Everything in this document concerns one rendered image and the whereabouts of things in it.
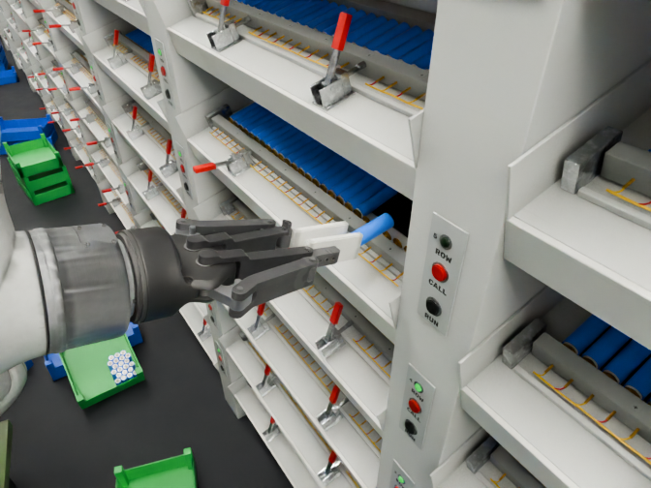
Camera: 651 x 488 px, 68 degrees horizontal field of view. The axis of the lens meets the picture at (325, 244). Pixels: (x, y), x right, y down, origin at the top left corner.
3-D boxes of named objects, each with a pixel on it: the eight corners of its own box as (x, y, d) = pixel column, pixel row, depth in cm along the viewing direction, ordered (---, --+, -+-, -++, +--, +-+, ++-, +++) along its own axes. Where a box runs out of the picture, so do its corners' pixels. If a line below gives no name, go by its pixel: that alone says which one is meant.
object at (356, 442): (378, 510, 82) (364, 483, 72) (221, 303, 121) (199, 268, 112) (463, 431, 87) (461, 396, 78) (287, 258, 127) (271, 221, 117)
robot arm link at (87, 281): (20, 207, 35) (107, 200, 39) (30, 306, 40) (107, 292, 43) (45, 273, 30) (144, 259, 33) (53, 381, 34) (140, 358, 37)
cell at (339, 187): (370, 178, 73) (336, 201, 71) (362, 173, 74) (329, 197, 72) (368, 169, 71) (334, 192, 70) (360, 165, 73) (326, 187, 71)
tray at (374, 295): (400, 350, 57) (389, 303, 51) (196, 157, 97) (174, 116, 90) (515, 256, 63) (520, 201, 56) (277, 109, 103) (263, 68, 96)
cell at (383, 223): (387, 227, 55) (342, 254, 53) (381, 212, 55) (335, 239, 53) (396, 227, 54) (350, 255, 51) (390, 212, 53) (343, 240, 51)
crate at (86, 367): (145, 380, 162) (143, 371, 155) (81, 410, 153) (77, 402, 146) (112, 307, 173) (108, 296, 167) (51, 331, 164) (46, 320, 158)
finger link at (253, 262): (195, 249, 40) (201, 258, 39) (311, 238, 46) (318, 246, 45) (192, 288, 42) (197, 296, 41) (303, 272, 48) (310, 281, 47)
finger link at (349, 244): (304, 239, 47) (308, 243, 46) (359, 231, 51) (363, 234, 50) (298, 265, 48) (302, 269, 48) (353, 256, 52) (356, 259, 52)
